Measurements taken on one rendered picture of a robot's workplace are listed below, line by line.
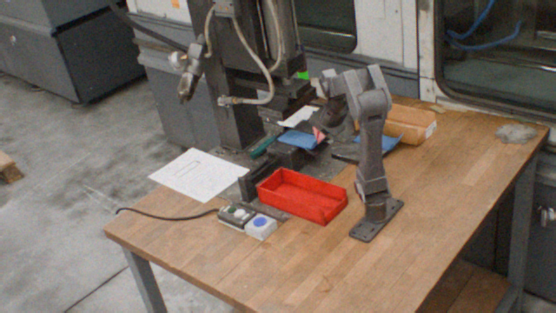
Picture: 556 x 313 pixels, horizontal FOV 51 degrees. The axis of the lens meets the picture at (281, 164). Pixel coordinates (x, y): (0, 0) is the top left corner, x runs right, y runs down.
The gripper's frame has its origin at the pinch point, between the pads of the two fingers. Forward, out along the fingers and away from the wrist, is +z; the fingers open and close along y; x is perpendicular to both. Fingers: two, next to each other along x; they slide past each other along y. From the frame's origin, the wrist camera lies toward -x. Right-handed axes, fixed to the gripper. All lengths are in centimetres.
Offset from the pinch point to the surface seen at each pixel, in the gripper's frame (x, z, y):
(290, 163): 7.8, 8.4, 2.3
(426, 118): -35.8, -5.5, -19.5
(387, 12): -63, -13, 19
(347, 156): -7.4, 4.4, -9.0
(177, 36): -73, 80, 125
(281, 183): 13.2, 12.4, 0.1
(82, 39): -105, 183, 244
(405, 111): -35.8, -2.2, -11.8
